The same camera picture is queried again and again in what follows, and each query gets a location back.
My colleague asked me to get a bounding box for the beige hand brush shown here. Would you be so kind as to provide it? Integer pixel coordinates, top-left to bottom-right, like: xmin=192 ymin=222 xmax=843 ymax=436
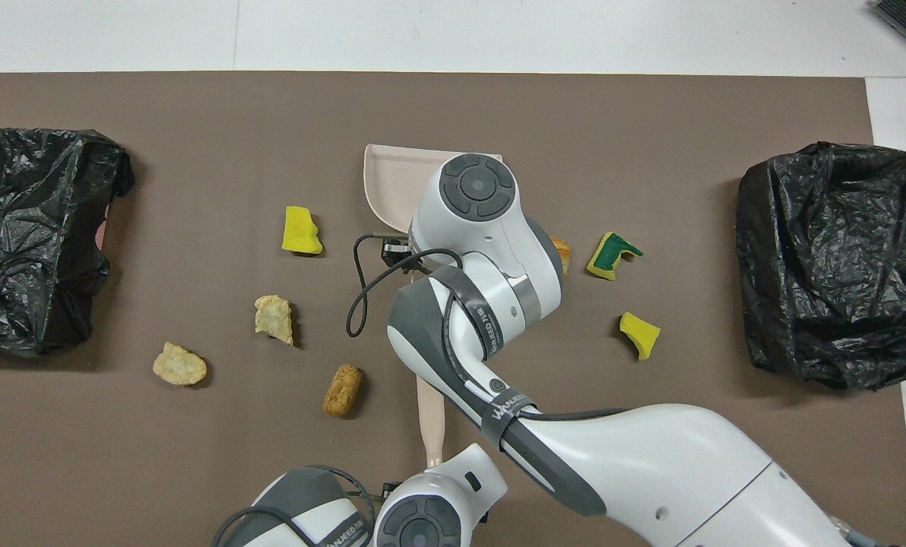
xmin=416 ymin=375 xmax=447 ymax=466

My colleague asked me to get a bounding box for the green-topped yellow sponge piece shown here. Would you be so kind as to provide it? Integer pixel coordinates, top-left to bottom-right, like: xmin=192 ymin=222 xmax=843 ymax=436
xmin=586 ymin=231 xmax=644 ymax=283

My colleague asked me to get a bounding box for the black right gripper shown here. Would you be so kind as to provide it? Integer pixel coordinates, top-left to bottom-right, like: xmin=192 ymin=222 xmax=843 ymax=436
xmin=375 ymin=237 xmax=423 ymax=268

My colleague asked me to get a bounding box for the small croissant pastry piece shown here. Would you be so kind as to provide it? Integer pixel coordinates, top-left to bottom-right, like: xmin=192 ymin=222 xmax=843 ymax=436
xmin=254 ymin=295 xmax=295 ymax=346
xmin=152 ymin=341 xmax=208 ymax=387

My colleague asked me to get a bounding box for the large yellow sponge piece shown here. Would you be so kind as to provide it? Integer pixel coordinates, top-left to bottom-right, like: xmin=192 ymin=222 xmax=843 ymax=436
xmin=281 ymin=205 xmax=324 ymax=256

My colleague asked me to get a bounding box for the small notched yellow sponge piece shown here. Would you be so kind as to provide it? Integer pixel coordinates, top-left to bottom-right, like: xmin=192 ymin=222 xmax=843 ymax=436
xmin=619 ymin=311 xmax=661 ymax=361

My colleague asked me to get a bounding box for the brown bread nugget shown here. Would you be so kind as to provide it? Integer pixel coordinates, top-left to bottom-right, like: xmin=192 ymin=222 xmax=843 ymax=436
xmin=322 ymin=364 xmax=364 ymax=418

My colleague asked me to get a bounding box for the beige plastic dustpan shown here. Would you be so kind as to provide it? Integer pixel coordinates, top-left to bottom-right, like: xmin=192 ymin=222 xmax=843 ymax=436
xmin=363 ymin=144 xmax=504 ymax=233

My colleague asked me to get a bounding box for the brown paper table mat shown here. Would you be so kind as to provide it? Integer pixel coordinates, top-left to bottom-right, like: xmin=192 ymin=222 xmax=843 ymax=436
xmin=0 ymin=72 xmax=906 ymax=547

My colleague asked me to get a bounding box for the black trash bag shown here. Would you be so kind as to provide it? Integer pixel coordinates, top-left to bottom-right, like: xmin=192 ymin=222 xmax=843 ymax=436
xmin=735 ymin=141 xmax=906 ymax=393
xmin=0 ymin=125 xmax=136 ymax=356

